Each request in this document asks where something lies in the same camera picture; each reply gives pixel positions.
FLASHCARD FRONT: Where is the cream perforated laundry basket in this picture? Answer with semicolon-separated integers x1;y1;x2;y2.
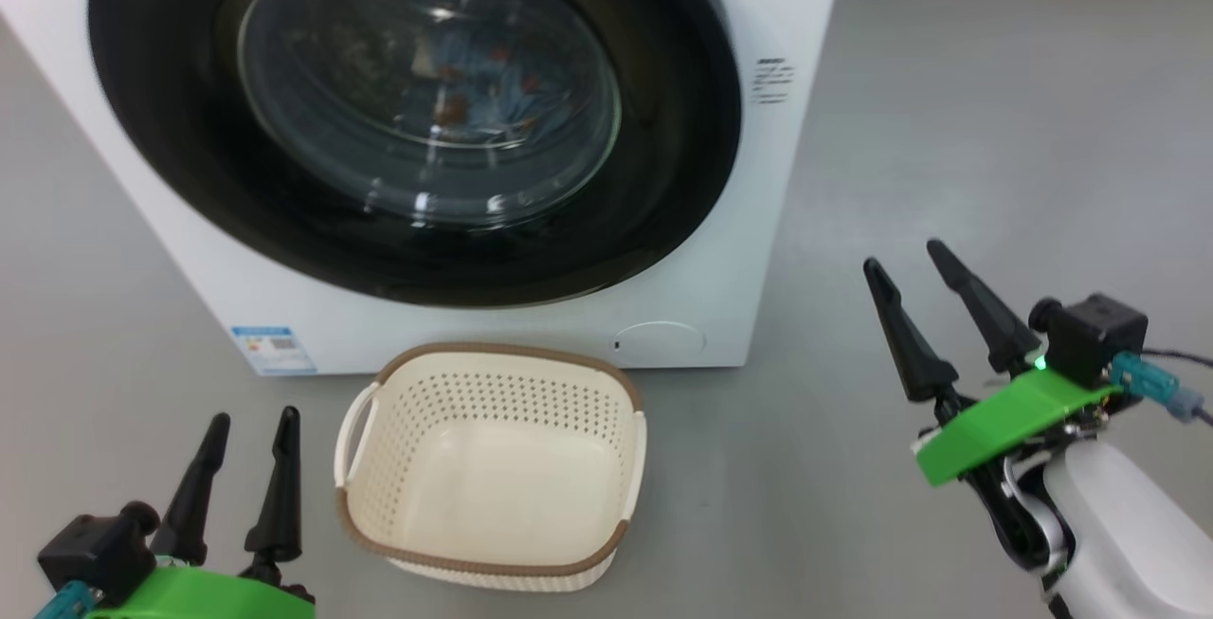
334;342;648;593

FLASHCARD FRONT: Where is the left cable with teal connector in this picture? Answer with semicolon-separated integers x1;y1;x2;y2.
33;581;100;619

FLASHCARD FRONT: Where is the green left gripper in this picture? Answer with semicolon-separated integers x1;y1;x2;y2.
85;406;317;619

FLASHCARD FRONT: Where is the white front-load washing machine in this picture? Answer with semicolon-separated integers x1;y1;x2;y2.
0;0;851;378

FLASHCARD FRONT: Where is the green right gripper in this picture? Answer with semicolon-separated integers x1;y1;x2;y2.
862;239;1124;488

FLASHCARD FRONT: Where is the black round glass washer door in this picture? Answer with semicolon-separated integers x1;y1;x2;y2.
87;0;743;309

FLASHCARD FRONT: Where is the blue cartoon print garment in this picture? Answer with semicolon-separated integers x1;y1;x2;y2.
412;27;570;132

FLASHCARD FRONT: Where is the cable with teal connector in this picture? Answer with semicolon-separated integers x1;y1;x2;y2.
1111;352;1213;426
33;581;100;619

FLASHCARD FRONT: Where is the small printed text label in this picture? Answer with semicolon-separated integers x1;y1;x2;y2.
753;57;795;106

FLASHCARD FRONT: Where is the oval white filter cover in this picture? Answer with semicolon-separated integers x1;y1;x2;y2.
611;320;707;359

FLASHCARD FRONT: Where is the thin black right camera cable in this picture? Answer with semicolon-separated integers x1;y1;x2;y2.
1142;347;1213;369

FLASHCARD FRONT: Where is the blue energy label sticker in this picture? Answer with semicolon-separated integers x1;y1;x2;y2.
230;325;318;376

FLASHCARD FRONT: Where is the right cable with teal connector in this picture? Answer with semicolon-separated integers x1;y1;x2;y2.
1111;352;1213;426

